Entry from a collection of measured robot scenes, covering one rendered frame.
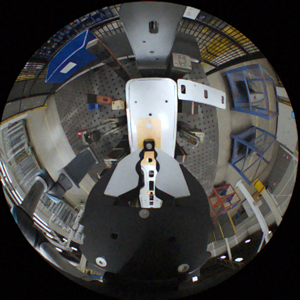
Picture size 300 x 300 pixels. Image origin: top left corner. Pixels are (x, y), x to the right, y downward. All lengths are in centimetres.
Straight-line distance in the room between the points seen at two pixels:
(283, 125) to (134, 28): 778
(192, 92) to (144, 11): 36
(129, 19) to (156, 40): 10
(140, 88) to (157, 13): 31
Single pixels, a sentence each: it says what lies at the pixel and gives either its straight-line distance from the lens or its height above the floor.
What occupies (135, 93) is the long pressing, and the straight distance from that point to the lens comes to 40.
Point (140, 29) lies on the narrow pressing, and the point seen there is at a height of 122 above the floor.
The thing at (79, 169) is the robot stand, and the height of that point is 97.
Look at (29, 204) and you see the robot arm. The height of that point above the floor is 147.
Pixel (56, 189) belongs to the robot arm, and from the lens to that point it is 75.
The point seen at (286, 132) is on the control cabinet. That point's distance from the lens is 783.
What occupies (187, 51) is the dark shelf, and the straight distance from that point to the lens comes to 50.
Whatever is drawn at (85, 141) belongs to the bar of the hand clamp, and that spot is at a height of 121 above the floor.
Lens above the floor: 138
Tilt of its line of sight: 64 degrees down
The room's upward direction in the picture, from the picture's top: 176 degrees counter-clockwise
